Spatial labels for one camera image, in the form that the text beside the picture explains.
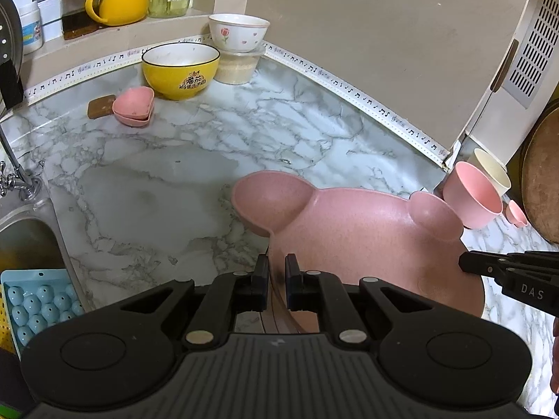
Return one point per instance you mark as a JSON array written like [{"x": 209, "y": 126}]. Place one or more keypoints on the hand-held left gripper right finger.
[{"x": 291, "y": 288}]

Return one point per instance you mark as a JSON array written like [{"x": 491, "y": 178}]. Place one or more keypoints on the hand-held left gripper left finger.
[{"x": 262, "y": 288}]

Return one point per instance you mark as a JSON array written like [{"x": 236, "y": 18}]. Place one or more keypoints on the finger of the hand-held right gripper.
[
  {"x": 515, "y": 256},
  {"x": 476, "y": 266}
]

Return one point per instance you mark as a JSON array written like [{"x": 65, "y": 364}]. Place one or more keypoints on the small pink dish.
[{"x": 515, "y": 214}]

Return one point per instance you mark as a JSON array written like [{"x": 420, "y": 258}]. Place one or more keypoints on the pink bowl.
[{"x": 471, "y": 196}]

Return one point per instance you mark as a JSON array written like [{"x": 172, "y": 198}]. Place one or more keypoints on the cream bowl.
[{"x": 491, "y": 170}]

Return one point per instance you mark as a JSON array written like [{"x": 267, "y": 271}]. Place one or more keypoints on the pink mouse-shaped plate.
[{"x": 371, "y": 235}]

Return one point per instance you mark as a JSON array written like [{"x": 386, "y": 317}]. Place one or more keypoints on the person's right hand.
[{"x": 555, "y": 358}]

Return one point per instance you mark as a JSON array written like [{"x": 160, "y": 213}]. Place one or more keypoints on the round wooden cutting board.
[{"x": 543, "y": 183}]

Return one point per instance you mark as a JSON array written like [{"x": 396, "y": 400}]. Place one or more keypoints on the grey vent grille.
[{"x": 533, "y": 52}]

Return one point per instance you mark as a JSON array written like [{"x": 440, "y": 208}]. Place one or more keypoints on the music note edge strip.
[{"x": 349, "y": 89}]

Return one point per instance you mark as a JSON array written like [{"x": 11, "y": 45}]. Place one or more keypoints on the pink heart-shaped dish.
[
  {"x": 135, "y": 123},
  {"x": 133, "y": 102}
]

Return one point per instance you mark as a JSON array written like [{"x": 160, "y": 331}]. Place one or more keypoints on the clear plastic container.
[{"x": 236, "y": 70}]

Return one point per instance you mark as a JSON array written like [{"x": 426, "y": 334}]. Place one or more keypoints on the yellow bowl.
[{"x": 179, "y": 78}]

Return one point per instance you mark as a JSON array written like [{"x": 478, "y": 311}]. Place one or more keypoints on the light blue bumpy tray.
[{"x": 35, "y": 305}]

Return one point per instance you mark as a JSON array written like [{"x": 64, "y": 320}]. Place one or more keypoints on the steel sink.
[{"x": 26, "y": 235}]

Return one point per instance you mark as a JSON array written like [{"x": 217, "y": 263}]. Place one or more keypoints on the brown sponge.
[{"x": 98, "y": 107}]

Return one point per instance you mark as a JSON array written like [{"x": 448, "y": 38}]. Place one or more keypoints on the white floral bowl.
[{"x": 238, "y": 35}]

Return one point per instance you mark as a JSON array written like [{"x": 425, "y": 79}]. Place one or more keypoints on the yellow perforated tray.
[{"x": 5, "y": 318}]

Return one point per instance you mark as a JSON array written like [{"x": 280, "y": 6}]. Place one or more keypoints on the metal faucet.
[{"x": 17, "y": 170}]

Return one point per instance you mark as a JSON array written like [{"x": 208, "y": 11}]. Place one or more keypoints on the yellow mug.
[{"x": 122, "y": 4}]

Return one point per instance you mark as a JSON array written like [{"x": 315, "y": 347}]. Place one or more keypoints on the dark glass jar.
[{"x": 78, "y": 17}]

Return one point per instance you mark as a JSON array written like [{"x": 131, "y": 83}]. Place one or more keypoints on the white jar with blue label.
[{"x": 30, "y": 30}]

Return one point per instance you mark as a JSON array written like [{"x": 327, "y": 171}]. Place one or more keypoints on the dark metal pan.
[{"x": 8, "y": 30}]

